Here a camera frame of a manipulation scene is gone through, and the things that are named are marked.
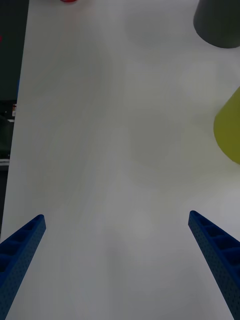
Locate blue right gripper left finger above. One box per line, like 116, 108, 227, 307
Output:
0, 214, 47, 320

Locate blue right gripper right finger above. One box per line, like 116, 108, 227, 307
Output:
188, 210, 240, 320

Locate yellow-green plastic bin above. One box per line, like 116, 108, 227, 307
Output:
213, 86, 240, 165

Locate grey plastic bin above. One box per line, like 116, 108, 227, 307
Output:
193, 0, 240, 49

